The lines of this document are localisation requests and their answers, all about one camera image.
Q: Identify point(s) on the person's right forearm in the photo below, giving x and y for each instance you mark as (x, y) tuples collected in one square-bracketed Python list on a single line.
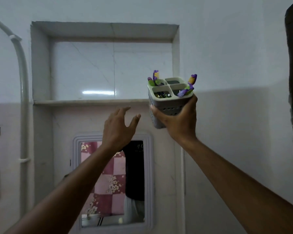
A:
[(241, 192)]

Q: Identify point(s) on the person's left hand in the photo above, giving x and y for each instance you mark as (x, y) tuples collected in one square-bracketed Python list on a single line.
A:
[(116, 130)]

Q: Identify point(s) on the long purple green toothbrush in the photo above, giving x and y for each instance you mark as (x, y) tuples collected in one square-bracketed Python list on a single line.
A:
[(188, 86)]

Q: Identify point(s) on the person's right thumb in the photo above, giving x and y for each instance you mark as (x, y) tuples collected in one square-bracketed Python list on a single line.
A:
[(157, 116)]

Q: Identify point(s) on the white plastic compartment caddy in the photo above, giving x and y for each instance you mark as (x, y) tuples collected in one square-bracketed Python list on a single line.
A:
[(167, 105)]

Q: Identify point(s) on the purple yellow toothbrush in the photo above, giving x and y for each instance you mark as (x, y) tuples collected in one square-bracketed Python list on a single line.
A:
[(155, 75)]

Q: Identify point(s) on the person's left forearm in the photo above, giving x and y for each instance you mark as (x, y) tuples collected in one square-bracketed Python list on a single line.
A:
[(70, 190)]

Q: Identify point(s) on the white curved wall pipe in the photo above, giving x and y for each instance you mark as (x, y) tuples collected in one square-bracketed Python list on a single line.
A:
[(23, 99)]

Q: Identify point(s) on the white framed wall mirror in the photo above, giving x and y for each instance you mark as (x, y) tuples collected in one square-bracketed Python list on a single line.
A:
[(112, 182)]

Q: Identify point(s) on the person's right hand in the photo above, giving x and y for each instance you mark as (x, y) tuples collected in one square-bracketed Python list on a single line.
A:
[(180, 124)]

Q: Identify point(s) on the person's left thumb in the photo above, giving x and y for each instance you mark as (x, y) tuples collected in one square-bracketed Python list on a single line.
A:
[(134, 123)]

